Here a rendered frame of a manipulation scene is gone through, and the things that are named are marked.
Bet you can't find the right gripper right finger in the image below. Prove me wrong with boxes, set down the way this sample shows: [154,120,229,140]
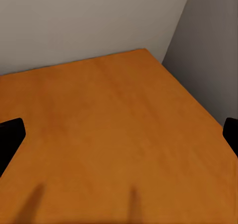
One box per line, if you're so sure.
[223,117,238,157]

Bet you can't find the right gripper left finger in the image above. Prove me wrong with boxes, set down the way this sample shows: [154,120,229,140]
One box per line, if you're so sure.
[0,118,26,177]

